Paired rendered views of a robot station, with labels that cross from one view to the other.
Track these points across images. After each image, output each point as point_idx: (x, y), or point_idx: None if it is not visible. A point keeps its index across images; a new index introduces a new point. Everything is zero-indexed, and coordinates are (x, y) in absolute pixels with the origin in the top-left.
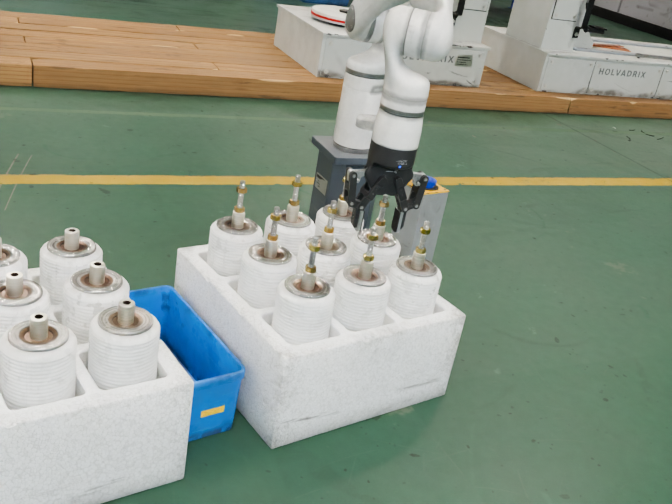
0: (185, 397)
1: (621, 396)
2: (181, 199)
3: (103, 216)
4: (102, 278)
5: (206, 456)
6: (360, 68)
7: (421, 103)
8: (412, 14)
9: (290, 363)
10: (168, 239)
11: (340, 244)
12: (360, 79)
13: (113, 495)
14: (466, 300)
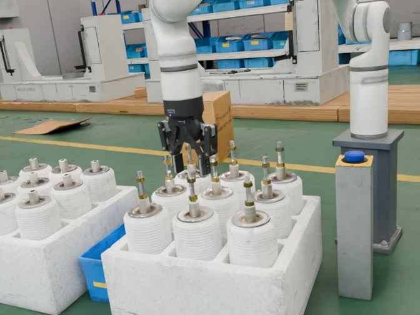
0: (39, 256)
1: None
2: (324, 182)
3: (261, 184)
4: (66, 183)
5: (85, 312)
6: (351, 64)
7: (171, 58)
8: None
9: (104, 259)
10: None
11: (227, 194)
12: (352, 73)
13: (22, 305)
14: None
